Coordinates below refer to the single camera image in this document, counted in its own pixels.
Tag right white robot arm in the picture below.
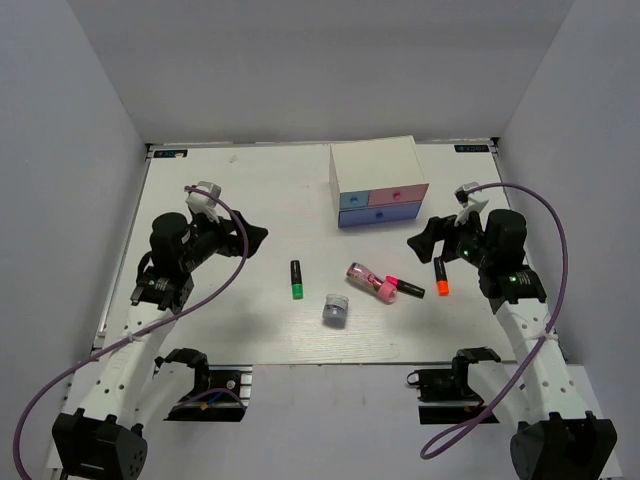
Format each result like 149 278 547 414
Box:
407 209 617 479

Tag pink cap black highlighter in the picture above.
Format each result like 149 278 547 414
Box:
385 275 425 299

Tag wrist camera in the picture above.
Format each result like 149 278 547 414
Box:
454 182 489 226
186 181 222 222

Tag pink cap clear tube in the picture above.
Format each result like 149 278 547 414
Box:
346 262 397 304

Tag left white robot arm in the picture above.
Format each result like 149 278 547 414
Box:
52 212 268 479

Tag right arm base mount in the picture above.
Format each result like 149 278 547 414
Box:
406 347 501 425

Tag table corner label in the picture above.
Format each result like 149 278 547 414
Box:
454 144 491 153
153 149 188 159

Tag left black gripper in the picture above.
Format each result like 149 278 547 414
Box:
180 208 268 272

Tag orange cap black highlighter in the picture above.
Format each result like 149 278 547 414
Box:
433 257 450 296

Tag left table corner label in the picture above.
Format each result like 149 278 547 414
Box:
153 149 188 159

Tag white drawer cabinet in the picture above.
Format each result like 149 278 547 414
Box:
330 135 428 194

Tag clear jar of paperclips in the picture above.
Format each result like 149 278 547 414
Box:
322 294 349 329

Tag large blue-violet drawer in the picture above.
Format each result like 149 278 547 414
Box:
338 202 421 228

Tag right table corner label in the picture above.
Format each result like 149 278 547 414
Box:
454 144 491 153

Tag small blue drawer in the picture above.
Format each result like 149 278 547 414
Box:
339 191 370 211

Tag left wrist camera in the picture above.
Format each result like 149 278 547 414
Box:
186 181 222 222

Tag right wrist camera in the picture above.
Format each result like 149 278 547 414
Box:
454 182 489 226

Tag pink drawer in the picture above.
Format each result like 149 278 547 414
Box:
368 183 429 208

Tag green cap black highlighter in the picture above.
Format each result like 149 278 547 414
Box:
290 260 304 300

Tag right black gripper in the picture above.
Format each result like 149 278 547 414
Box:
408 205 495 269

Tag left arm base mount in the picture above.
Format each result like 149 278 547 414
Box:
153 348 253 423

